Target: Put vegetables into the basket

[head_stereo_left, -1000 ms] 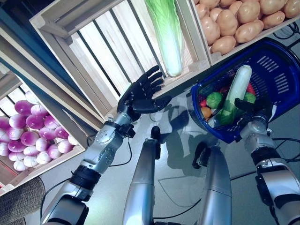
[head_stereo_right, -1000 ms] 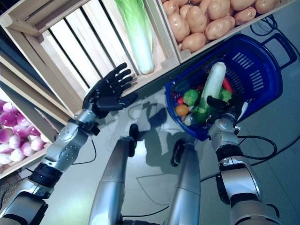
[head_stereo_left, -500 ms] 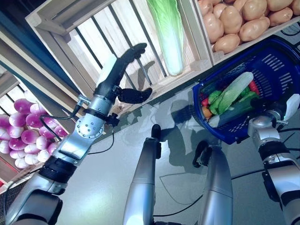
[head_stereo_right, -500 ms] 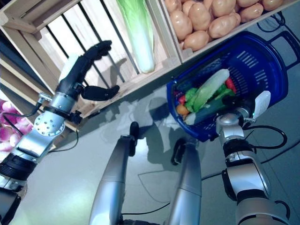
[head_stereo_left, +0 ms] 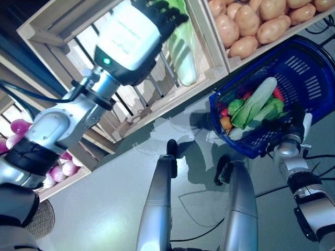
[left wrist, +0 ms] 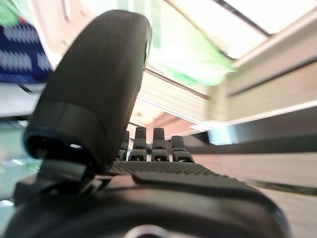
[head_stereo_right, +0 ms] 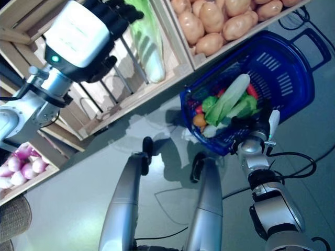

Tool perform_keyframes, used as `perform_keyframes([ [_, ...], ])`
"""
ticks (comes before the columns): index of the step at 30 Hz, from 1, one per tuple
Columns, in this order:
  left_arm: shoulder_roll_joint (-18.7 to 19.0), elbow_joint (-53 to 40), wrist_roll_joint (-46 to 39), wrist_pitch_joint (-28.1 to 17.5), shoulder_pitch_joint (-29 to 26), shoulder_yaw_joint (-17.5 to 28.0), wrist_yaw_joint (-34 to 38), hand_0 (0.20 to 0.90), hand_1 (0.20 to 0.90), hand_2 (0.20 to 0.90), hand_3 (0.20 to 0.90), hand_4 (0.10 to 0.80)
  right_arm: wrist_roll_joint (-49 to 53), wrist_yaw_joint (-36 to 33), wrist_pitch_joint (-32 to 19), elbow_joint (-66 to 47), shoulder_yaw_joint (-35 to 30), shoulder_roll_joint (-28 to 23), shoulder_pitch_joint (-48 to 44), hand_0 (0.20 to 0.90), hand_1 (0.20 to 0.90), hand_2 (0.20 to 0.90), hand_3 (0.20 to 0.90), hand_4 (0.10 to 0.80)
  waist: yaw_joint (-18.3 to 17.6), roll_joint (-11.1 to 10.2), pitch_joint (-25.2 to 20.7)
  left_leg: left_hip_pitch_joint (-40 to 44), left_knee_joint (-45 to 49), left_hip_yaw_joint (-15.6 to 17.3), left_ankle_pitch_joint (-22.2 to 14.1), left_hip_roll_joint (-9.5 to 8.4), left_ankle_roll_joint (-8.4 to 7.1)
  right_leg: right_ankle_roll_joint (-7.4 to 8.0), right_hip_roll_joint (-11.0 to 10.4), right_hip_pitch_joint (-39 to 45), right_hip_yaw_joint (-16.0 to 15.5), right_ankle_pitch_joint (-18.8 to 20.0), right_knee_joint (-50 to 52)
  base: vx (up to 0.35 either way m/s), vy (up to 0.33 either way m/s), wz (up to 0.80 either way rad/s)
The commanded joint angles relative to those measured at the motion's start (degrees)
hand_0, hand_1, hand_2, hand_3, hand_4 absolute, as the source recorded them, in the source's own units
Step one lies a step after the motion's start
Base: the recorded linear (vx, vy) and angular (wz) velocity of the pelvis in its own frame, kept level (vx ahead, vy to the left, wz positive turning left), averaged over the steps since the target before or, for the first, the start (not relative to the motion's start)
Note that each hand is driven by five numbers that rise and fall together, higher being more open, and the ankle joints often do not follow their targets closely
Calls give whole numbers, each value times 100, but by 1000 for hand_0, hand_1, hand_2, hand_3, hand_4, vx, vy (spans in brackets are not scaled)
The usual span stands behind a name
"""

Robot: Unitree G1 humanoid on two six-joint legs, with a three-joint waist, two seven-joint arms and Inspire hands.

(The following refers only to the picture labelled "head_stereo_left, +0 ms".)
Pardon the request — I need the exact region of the round green pepper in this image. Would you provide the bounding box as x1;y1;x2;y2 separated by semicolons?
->
227;98;247;116

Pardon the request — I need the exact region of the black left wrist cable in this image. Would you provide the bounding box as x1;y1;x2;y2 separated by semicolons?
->
0;79;79;104

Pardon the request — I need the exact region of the small orange fruit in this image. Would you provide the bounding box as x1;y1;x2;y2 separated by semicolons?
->
220;116;233;130

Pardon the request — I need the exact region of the black left robot foot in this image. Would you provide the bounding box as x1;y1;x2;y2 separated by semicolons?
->
166;139;179;178

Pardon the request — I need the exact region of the wooden potato crate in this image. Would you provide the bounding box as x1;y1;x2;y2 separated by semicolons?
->
203;0;335;74

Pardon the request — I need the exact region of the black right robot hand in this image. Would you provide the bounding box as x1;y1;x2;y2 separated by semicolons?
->
261;102;314;139

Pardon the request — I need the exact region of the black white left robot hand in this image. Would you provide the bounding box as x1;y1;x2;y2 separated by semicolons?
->
93;0;189;87

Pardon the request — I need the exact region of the brown potato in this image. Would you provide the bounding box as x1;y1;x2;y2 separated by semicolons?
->
229;36;259;60
208;0;227;18
256;17;292;44
314;0;335;13
234;5;260;37
215;14;240;49
259;0;287;21
289;4;317;26

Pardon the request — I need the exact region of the round grey woven object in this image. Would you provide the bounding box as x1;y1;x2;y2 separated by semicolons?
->
25;200;55;240

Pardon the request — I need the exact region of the wooden cabbage crate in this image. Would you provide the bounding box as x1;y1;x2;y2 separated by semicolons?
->
17;0;230;143

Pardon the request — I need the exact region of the thin black tether cable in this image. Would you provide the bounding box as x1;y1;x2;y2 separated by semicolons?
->
170;216;226;243

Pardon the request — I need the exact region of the black right robot foot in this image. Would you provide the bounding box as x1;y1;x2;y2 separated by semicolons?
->
214;155;233;186

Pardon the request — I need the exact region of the thick black floor cable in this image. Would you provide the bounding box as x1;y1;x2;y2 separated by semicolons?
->
255;15;335;198

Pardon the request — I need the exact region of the black robot foot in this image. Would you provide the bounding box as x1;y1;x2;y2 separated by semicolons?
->
214;155;233;186
166;139;179;178

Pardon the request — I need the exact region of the blue plastic shopping basket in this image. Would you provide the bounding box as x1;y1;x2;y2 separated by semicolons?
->
208;35;335;159

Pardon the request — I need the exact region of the red carrot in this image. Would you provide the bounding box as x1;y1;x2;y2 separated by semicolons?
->
272;87;285;102

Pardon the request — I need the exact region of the silver left robot leg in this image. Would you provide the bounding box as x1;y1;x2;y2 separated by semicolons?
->
136;154;178;251

